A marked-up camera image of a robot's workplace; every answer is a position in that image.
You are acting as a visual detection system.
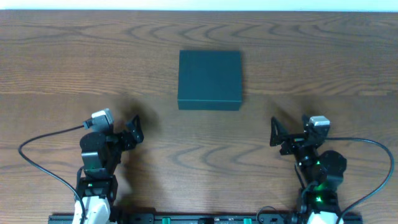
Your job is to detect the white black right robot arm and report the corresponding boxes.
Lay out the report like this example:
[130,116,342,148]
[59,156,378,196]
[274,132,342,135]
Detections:
[270,115,347,223]

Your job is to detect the black gift box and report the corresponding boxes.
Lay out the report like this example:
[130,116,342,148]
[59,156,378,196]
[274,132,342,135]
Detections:
[177,50,243,111]

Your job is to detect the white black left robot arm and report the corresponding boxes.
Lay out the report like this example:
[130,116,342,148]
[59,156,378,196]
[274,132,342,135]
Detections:
[72,114,144,223]

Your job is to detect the black mounting rail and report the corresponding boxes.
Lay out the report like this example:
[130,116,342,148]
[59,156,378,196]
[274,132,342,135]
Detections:
[48,212,364,224]

